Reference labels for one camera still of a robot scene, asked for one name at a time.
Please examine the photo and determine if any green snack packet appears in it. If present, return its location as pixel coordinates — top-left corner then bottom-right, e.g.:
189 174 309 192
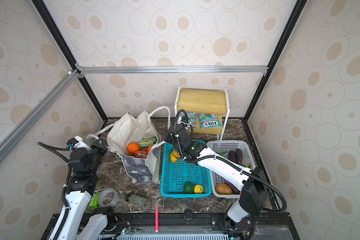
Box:
137 137 158 149

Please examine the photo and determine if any pink orange snack packet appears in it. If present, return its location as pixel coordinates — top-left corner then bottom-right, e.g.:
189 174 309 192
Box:
134 151 149 159

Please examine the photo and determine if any white canvas grocery bag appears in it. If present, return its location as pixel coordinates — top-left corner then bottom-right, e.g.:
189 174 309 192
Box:
86 106 171 184

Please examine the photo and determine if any orange tangerine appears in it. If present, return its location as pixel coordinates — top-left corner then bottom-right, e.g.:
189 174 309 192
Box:
127 143 140 156

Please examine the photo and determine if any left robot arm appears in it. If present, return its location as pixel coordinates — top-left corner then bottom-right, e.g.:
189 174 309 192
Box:
38 137 117 240

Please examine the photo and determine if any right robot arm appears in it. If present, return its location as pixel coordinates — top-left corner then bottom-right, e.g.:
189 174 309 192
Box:
165 124 287 224

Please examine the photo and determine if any left Foxs candy packet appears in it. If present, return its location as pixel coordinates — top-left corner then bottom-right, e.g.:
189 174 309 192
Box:
185 112 198 130

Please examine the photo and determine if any foxs candy packet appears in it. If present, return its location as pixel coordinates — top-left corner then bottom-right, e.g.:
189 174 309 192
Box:
199 113 222 130
185 112 198 130

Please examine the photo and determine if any yellow corn toy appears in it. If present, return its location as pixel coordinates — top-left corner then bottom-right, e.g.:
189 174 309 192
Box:
170 151 181 163

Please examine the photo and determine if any right Foxs candy packet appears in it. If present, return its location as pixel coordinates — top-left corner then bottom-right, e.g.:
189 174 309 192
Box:
199 113 222 130

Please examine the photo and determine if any clear tape roll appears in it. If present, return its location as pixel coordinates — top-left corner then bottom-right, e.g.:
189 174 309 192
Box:
98 188 120 208

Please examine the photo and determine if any white wooden shelf rack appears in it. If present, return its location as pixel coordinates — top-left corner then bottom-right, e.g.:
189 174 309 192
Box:
175 87 231 141

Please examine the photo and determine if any teal plastic basket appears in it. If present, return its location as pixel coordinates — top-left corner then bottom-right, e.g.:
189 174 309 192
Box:
161 143 212 198

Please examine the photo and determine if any green small packet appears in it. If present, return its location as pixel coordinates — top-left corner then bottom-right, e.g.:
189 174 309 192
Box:
88 193 100 208

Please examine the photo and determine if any white plastic basket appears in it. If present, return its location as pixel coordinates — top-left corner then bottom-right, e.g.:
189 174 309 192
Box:
207 140 256 199

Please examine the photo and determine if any green bell pepper toy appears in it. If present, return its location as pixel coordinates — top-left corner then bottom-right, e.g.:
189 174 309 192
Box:
183 182 195 194

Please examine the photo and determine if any purple eggplant toy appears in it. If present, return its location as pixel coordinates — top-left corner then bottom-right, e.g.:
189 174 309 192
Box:
228 151 238 164

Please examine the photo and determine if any dark cucumber toy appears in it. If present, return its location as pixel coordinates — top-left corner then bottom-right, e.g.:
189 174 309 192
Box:
235 149 243 166

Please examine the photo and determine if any small glass jar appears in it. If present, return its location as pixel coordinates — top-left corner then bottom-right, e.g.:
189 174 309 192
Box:
127 194 148 209

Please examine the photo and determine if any brown potato toy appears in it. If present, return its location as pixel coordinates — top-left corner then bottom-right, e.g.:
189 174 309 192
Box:
215 183 233 195

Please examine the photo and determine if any red pen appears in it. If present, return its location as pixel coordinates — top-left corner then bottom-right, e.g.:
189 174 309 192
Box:
155 205 159 233

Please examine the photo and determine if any left aluminium bar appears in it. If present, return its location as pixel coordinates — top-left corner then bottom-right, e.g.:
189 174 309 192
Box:
0 70 79 164

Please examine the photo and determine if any horizontal aluminium bar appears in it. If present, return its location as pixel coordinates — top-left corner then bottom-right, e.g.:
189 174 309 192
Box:
78 66 268 75

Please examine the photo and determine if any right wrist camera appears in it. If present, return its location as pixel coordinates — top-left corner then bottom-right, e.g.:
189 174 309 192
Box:
180 116 190 128

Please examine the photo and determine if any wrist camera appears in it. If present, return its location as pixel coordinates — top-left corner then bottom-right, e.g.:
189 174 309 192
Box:
180 116 190 128
67 136 91 151

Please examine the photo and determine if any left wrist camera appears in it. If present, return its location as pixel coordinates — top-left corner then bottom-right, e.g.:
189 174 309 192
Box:
67 136 91 151

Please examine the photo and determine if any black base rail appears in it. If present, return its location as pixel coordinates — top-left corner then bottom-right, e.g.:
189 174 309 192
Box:
41 211 301 240

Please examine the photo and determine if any black knob on rail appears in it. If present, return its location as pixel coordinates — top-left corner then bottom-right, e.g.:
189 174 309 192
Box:
184 209 193 224

